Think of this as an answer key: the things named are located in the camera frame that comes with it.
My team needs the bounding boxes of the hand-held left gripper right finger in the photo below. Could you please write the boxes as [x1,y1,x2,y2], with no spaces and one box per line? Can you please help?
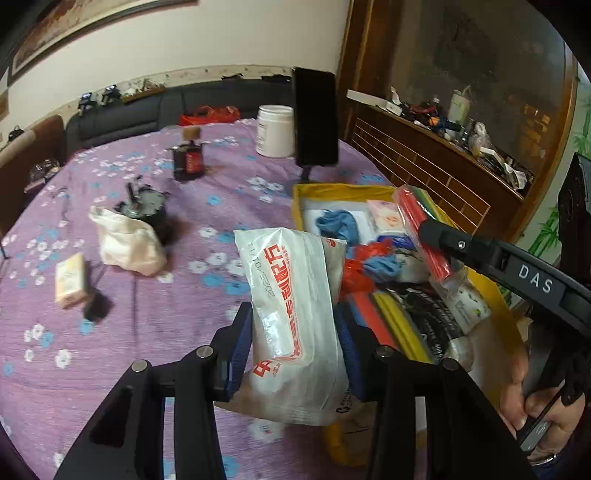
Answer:
[333,305,532,480]

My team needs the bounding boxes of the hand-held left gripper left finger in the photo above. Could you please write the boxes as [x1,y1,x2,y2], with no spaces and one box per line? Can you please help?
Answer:
[53,301,254,480]

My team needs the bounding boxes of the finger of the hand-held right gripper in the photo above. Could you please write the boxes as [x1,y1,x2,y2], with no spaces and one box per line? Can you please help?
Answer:
[417,218,506,278]

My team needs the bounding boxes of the red green yellow sponge pack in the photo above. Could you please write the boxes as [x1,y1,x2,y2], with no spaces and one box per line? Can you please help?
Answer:
[397,185,455,282]

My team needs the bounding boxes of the red and yellow sponge pack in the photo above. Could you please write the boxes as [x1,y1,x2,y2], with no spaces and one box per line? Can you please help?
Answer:
[348,291,435,365]

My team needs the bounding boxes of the white packet with red print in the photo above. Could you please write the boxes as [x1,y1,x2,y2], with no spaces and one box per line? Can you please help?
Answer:
[233,227,349,428]

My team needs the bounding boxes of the blue cloth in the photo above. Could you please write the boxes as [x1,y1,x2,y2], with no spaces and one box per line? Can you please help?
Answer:
[316,209,361,243]
[365,254,400,282]

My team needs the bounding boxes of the white packet with green print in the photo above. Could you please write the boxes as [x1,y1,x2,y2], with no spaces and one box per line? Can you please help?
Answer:
[443,277,492,333]

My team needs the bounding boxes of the yellow cardboard box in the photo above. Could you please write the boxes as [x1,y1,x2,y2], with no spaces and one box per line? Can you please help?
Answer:
[292,182,529,462]

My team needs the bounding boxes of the white plastic bag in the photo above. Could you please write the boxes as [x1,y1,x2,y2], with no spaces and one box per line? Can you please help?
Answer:
[89,205,168,278]

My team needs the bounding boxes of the person's right hand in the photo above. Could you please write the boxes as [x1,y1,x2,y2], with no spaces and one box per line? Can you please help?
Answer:
[501,344,591,467]

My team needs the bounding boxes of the pink tissue packet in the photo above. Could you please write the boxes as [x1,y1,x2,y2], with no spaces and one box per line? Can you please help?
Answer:
[367,199,404,232]

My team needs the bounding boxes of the black packet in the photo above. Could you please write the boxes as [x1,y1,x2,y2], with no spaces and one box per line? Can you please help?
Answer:
[385,284,465,352]

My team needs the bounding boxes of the red plastic bag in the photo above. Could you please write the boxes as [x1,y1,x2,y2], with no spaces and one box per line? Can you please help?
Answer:
[344,242,393,296]

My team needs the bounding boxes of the shelf clutter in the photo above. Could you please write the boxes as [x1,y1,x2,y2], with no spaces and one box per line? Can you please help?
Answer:
[346,85,536,190]

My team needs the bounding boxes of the small black adapter box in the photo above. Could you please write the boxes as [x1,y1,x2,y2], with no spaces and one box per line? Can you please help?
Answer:
[83,293,114,321]

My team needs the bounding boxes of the black cylindrical motor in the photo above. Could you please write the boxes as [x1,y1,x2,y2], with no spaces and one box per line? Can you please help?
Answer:
[115,182,174,245]

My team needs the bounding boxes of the black phone on stand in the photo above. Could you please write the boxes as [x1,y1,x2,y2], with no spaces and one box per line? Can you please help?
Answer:
[293,67,340,185]

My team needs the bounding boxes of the wooden headboard cabinet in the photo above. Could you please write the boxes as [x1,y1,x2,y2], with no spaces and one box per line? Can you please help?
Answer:
[336,0,580,241]

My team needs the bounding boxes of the white plastic bucket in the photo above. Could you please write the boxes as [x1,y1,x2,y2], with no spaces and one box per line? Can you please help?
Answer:
[256,104,296,158]

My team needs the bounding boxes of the black bottle with red label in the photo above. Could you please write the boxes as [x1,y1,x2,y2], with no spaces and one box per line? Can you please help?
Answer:
[172,127,205,182]

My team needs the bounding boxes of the black sofa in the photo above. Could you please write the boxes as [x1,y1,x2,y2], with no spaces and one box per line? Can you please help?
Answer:
[65,78,296,151]

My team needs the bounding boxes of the dark bundle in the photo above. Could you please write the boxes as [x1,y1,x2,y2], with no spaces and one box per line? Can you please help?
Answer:
[28,158,62,191]

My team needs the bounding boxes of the wooden board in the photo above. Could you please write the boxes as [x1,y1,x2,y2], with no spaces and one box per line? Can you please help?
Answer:
[122,80,164,100]

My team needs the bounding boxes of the brown armchair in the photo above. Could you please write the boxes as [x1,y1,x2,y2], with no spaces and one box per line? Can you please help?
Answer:
[0,114,65,236]

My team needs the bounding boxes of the framed painting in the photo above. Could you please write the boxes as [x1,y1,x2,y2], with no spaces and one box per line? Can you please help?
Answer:
[9,0,199,86]

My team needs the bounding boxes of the red bag with handles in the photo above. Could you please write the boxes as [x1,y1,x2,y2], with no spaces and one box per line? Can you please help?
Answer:
[180,105,241,126]

